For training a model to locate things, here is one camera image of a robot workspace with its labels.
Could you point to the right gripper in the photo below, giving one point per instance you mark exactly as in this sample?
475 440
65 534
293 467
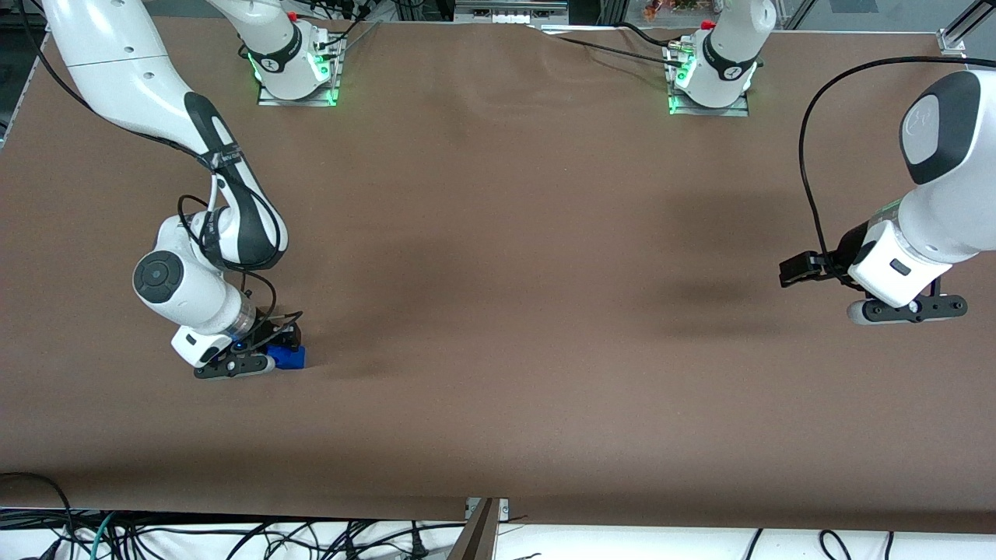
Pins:
278 334

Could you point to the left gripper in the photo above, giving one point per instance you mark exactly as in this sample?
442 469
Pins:
850 250

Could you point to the blue plastic part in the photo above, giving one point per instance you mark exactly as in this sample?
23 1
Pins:
292 358

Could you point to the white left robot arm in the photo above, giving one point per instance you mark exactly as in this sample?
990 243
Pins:
945 202

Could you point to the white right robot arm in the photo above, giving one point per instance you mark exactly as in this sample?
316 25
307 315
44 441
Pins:
117 78

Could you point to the brown table cover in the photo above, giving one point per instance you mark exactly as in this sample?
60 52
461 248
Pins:
498 311

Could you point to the white connector block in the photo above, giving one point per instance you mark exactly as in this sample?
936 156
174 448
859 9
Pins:
510 14

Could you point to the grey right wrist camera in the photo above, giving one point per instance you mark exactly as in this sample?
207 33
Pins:
233 367

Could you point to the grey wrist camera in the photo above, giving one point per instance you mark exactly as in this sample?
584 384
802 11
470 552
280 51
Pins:
906 309
233 367

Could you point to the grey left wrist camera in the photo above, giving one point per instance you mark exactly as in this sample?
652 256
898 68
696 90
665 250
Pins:
906 309

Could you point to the aluminium profile post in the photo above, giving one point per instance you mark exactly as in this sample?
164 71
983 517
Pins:
476 537

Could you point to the aluminium frame corner profile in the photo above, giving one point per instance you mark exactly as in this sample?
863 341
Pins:
965 27

